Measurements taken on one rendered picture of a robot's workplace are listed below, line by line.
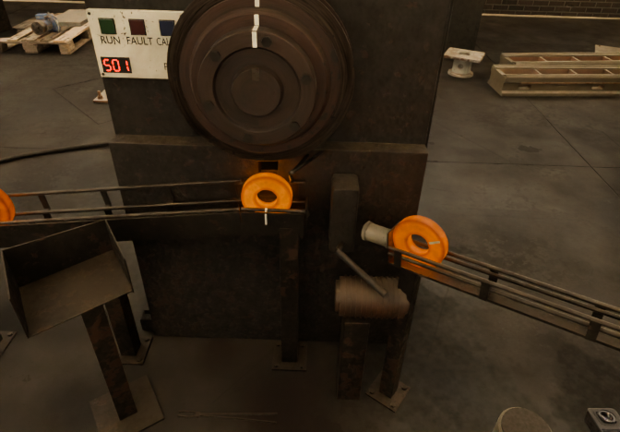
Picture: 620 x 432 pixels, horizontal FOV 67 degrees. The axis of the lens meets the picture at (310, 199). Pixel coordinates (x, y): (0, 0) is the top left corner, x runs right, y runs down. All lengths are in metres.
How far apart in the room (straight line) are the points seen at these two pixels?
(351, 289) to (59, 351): 1.22
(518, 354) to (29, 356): 1.90
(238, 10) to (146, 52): 0.36
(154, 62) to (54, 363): 1.23
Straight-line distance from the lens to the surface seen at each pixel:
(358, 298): 1.41
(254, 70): 1.11
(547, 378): 2.09
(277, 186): 1.37
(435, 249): 1.31
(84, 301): 1.39
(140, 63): 1.42
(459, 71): 4.92
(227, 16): 1.15
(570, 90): 4.88
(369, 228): 1.38
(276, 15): 1.13
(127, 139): 1.52
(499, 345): 2.11
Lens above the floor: 1.52
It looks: 34 degrees down
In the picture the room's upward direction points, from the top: 2 degrees clockwise
